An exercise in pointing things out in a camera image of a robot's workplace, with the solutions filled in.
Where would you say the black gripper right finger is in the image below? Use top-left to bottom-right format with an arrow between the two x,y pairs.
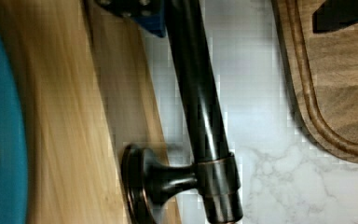
312,0 -> 358,34

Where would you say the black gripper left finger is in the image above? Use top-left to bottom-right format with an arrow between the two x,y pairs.
94,0 -> 166,37

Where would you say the light wooden drawer cabinet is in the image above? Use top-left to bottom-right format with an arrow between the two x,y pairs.
0,0 -> 166,224

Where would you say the brown wooden cutting board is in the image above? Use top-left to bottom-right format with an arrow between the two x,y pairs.
271,0 -> 358,163

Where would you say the teal blue plate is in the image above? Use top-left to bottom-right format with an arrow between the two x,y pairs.
0,37 -> 28,224

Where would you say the dark bronze drawer handle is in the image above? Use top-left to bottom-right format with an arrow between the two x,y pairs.
121,0 -> 243,224

